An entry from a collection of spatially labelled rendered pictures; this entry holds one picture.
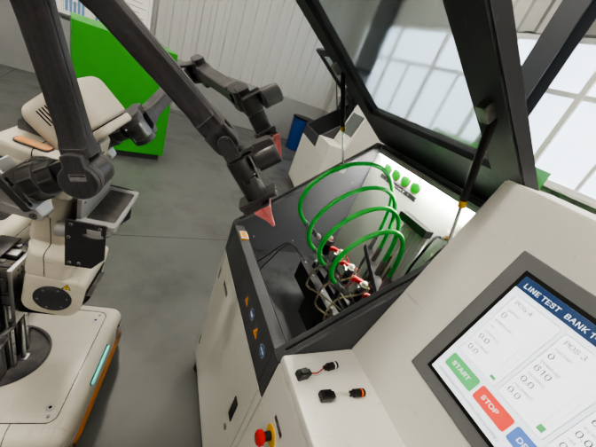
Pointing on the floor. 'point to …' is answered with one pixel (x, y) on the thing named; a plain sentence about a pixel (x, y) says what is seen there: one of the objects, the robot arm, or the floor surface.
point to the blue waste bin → (296, 130)
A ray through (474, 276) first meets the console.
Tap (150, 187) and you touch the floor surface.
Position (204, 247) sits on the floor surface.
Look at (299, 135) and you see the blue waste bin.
